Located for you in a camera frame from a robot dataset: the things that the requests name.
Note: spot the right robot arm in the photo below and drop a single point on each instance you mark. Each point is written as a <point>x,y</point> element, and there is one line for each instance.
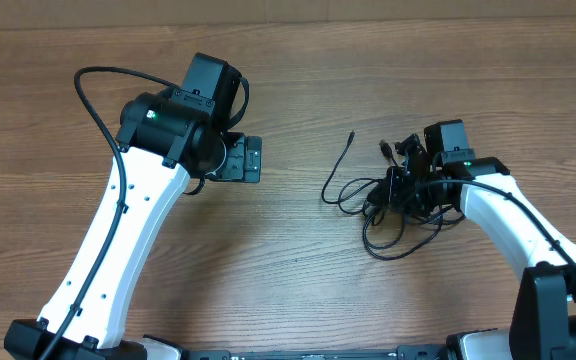
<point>441,172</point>

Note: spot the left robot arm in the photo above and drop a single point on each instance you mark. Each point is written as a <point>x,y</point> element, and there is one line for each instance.
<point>184,132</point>

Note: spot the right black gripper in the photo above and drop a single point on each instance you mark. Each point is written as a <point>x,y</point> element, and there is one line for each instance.
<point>394,199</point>

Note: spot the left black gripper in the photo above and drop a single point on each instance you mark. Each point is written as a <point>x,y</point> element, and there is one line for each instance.
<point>235,170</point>

